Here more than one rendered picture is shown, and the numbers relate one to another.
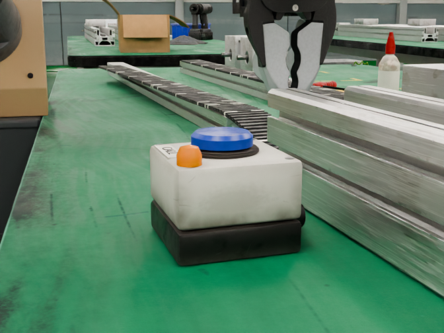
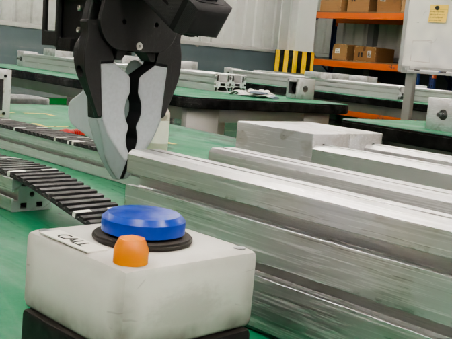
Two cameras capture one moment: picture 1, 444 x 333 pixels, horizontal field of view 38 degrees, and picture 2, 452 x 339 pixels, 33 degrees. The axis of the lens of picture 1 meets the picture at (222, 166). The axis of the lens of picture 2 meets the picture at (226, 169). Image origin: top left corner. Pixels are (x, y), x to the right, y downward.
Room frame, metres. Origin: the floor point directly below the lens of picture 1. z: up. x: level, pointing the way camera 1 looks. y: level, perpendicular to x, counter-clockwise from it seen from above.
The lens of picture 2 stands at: (0.07, 0.13, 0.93)
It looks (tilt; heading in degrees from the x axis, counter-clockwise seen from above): 8 degrees down; 333
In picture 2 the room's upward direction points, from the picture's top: 5 degrees clockwise
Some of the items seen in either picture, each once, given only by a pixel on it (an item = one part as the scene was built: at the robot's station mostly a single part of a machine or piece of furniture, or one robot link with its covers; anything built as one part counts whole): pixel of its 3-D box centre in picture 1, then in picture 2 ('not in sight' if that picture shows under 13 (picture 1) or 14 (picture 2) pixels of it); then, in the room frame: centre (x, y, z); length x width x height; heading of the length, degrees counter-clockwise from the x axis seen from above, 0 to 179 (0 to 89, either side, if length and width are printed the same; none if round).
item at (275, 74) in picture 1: (266, 67); (93, 117); (0.65, -0.04, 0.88); 0.06 x 0.03 x 0.09; 18
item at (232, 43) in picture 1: (242, 54); not in sight; (1.71, -0.05, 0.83); 0.11 x 0.10 x 0.10; 105
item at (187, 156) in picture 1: (189, 154); (131, 248); (0.37, 0.02, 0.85); 0.02 x 0.02 x 0.01
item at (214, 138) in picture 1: (222, 145); (142, 231); (0.41, 0.00, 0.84); 0.04 x 0.04 x 0.02
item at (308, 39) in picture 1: (295, 65); (125, 117); (0.66, -0.07, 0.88); 0.06 x 0.03 x 0.09; 18
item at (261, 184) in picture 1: (234, 192); (151, 294); (0.41, -0.01, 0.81); 0.10 x 0.08 x 0.06; 108
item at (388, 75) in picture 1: (389, 65); (157, 114); (1.16, -0.30, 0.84); 0.04 x 0.04 x 0.12
